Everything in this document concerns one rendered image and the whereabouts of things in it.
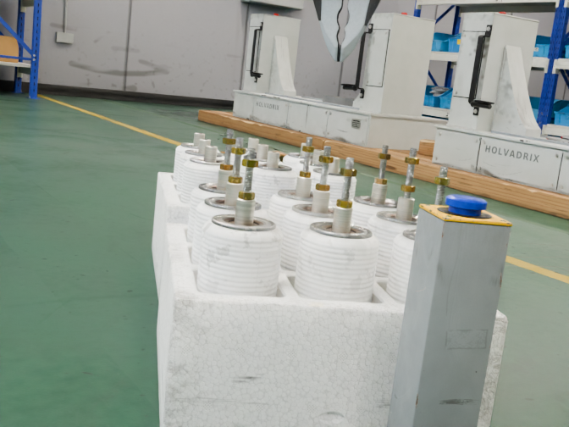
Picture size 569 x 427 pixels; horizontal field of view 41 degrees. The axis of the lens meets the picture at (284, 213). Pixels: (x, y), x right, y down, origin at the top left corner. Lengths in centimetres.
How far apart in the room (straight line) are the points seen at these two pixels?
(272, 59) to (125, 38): 222
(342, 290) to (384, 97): 337
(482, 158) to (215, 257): 275
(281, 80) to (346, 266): 446
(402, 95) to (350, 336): 347
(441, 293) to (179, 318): 28
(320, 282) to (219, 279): 12
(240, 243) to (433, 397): 27
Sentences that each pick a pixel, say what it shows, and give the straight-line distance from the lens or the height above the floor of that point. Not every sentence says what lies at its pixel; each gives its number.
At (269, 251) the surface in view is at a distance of 87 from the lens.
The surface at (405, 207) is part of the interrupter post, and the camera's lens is 106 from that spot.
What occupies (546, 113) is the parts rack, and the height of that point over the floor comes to 34.
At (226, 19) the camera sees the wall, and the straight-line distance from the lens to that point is 772.
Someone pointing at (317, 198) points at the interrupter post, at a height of 27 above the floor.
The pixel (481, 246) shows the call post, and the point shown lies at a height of 29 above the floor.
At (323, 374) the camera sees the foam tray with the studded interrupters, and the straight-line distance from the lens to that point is 89.
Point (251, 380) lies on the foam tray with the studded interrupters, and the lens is 88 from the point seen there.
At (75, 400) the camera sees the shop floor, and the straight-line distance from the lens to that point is 102.
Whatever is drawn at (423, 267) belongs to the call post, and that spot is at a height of 26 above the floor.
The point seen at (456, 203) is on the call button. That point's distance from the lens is 76.
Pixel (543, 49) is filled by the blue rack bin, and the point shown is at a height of 86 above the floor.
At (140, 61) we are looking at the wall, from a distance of 737.
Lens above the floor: 43
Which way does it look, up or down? 10 degrees down
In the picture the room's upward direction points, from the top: 7 degrees clockwise
